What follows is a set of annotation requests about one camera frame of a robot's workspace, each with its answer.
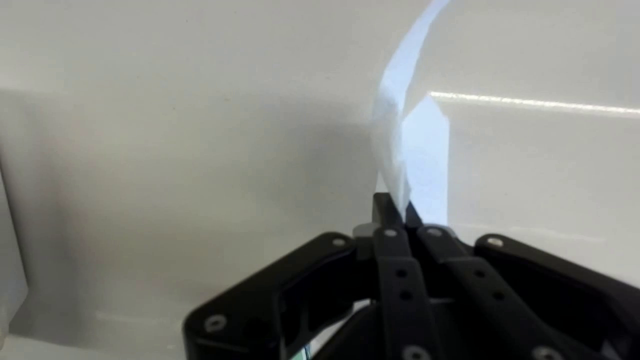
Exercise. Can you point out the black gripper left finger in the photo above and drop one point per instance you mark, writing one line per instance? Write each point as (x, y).
(401, 286)

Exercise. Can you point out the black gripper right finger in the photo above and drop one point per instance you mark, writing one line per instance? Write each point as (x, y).
(507, 292)

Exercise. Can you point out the large embossed white paper towel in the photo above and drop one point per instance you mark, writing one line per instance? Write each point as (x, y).
(406, 133)

